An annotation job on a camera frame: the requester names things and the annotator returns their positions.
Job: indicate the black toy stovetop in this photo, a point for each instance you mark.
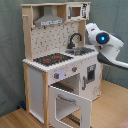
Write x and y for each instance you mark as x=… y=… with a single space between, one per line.
x=52 y=59

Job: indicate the toy microwave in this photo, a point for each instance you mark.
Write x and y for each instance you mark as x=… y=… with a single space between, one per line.
x=78 y=11

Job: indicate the black toy faucet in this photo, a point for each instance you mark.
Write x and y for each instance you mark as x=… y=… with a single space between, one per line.
x=71 y=43

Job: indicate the white oven door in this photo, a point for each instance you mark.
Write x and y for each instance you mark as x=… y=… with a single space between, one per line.
x=63 y=103

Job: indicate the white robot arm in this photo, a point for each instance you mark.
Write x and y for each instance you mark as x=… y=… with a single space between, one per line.
x=107 y=45

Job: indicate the right red stove knob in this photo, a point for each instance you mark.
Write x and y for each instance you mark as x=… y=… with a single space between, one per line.
x=74 y=69

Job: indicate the left red stove knob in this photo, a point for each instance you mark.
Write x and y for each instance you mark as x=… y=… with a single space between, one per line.
x=56 y=75

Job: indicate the white dishwasher door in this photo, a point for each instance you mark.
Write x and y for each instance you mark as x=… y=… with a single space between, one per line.
x=90 y=78

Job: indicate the silver toy sink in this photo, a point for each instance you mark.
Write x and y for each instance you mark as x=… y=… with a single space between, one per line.
x=79 y=51

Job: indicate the wooden toy kitchen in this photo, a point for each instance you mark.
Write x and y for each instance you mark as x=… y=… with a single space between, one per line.
x=46 y=40

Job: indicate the grey range hood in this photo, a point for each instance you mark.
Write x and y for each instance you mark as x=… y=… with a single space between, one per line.
x=48 y=18

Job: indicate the red stove knob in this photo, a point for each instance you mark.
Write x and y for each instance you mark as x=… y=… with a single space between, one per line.
x=74 y=69
x=56 y=75

